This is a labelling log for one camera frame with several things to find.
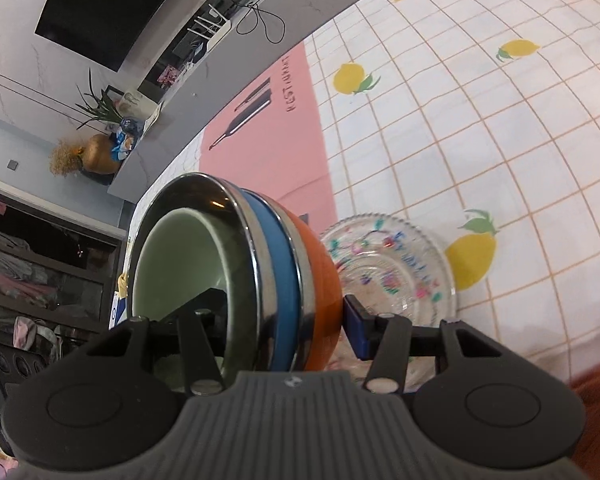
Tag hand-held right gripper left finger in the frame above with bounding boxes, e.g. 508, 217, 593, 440
87, 287, 228, 396

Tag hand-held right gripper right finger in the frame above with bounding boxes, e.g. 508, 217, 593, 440
344, 295, 521, 393

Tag orange steel bowl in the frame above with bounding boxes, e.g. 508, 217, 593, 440
267, 195, 342, 373

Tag green ceramic bowl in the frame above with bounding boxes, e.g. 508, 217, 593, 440
132, 208, 253, 393

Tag blue steel bowl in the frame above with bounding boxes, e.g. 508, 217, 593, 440
129, 172, 301, 396

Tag large clear glass plate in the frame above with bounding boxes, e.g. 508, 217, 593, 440
320, 212, 458, 391

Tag blue and white box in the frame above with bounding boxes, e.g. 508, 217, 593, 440
107, 290, 131, 331

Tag dark glass wardrobe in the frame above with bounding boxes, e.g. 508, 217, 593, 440
0, 175, 128, 346

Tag pink printed table mat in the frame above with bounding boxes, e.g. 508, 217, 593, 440
197, 42, 337, 226

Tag blue snack bags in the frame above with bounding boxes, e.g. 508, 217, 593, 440
109, 130, 137, 163

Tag gold vase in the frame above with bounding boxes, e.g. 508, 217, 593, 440
82, 132, 123, 175

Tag dried flower bouquet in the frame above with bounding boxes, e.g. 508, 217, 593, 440
47, 141, 86, 178

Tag white printed gift bag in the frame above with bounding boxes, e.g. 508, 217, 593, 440
116, 91, 162, 123

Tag green leafy plant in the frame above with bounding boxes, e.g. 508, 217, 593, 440
75, 67, 123, 131

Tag white router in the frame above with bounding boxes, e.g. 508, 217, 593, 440
187, 4, 231, 46

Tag black cable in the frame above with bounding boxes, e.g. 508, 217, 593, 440
236, 0, 287, 45

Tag black wall television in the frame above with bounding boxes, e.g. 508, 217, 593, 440
34, 0, 178, 73

